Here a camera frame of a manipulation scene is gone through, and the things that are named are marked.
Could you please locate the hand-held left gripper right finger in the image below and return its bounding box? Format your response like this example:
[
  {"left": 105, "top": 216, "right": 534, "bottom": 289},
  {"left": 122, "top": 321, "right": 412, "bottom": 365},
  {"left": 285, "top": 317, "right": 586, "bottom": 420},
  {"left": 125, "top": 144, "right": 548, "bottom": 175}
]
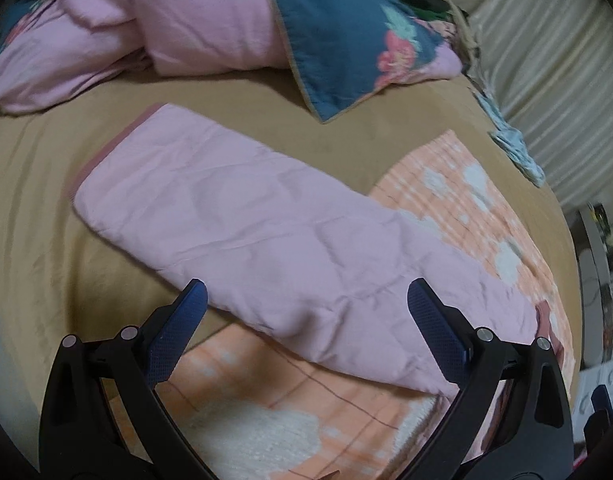
[{"left": 401, "top": 278, "right": 574, "bottom": 480}]

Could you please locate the pink quilted blanket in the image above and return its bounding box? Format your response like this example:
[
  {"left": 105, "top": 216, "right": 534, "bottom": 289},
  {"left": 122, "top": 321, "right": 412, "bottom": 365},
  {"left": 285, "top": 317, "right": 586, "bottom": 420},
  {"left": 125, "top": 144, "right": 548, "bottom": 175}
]
[{"left": 66, "top": 102, "right": 552, "bottom": 398}]

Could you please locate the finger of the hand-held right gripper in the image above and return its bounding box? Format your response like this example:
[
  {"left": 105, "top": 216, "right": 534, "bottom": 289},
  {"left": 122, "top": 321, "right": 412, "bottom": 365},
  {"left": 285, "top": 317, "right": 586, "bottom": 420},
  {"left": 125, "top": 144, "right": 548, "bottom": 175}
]
[{"left": 583, "top": 385, "right": 613, "bottom": 461}]

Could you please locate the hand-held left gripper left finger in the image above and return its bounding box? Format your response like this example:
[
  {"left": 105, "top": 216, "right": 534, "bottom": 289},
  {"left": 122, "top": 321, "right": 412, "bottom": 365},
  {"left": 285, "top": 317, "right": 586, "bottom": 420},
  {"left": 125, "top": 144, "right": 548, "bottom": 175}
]
[{"left": 39, "top": 279, "right": 222, "bottom": 480}]

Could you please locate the grey curved desk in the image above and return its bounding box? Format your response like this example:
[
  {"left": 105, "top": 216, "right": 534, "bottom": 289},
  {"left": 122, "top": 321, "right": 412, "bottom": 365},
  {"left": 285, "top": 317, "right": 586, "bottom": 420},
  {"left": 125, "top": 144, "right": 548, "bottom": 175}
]
[{"left": 579, "top": 204, "right": 613, "bottom": 361}]

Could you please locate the cream pleated curtain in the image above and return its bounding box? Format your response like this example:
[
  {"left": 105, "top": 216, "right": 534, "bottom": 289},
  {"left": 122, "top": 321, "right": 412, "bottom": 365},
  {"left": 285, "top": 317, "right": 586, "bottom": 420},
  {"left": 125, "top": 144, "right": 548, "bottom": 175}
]
[{"left": 466, "top": 0, "right": 613, "bottom": 211}]

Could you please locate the blue floral pink duvet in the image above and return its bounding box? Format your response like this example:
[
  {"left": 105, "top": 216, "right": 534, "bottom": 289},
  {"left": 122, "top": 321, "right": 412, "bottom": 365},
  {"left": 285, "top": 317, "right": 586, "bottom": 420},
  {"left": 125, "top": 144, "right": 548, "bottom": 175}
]
[{"left": 0, "top": 0, "right": 462, "bottom": 123}]

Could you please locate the light blue cloth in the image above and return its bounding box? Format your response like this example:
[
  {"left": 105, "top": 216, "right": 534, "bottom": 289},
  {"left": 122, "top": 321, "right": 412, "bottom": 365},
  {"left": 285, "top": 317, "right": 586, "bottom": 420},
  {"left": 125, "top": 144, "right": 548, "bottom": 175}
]
[{"left": 473, "top": 87, "right": 546, "bottom": 187}]

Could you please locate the orange checked towel blanket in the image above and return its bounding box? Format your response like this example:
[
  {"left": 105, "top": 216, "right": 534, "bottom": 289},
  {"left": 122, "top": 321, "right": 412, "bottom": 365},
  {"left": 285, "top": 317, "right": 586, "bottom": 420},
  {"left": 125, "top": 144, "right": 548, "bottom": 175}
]
[{"left": 111, "top": 130, "right": 577, "bottom": 480}]

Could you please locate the bed with tan sheet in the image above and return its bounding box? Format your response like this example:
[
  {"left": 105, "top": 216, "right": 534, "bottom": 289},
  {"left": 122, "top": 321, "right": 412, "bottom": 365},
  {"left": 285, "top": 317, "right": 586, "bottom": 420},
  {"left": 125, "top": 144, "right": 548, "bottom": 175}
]
[{"left": 0, "top": 65, "right": 582, "bottom": 480}]

